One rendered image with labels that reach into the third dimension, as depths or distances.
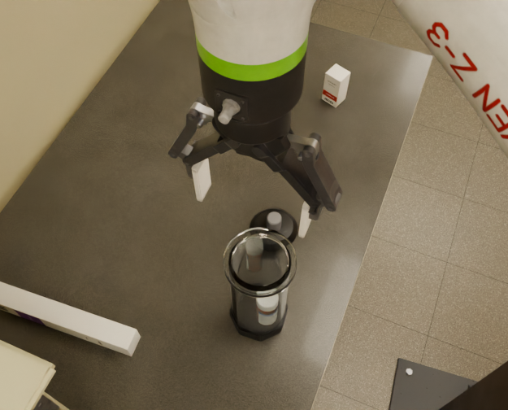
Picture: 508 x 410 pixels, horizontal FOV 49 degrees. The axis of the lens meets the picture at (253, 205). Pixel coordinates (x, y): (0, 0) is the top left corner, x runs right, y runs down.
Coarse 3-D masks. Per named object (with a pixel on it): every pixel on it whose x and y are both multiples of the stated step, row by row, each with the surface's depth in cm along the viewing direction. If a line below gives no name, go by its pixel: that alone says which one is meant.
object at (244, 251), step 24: (240, 240) 82; (264, 240) 84; (288, 240) 82; (240, 264) 89; (264, 264) 92; (288, 264) 81; (240, 288) 79; (264, 288) 79; (288, 288) 88; (240, 312) 90; (264, 312) 87
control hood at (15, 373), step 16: (0, 352) 39; (16, 352) 39; (0, 368) 39; (16, 368) 39; (32, 368) 39; (48, 368) 39; (0, 384) 38; (16, 384) 38; (32, 384) 38; (0, 400) 38; (16, 400) 38; (32, 400) 38
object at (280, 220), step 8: (272, 208) 108; (256, 216) 107; (264, 216) 106; (272, 216) 103; (280, 216) 103; (288, 216) 106; (256, 224) 106; (264, 224) 106; (272, 224) 102; (280, 224) 104; (288, 224) 106; (296, 224) 107; (280, 232) 105; (288, 232) 105; (296, 232) 106
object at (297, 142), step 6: (288, 138) 55; (294, 138) 55; (300, 138) 55; (306, 138) 54; (312, 138) 54; (294, 144) 55; (300, 144) 54; (306, 144) 54; (312, 144) 54; (318, 144) 54; (300, 150) 55; (318, 150) 55; (300, 156) 55
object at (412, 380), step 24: (408, 360) 188; (408, 384) 184; (432, 384) 184; (456, 384) 184; (480, 384) 142; (504, 384) 126; (408, 408) 180; (432, 408) 180; (456, 408) 157; (480, 408) 137; (504, 408) 122
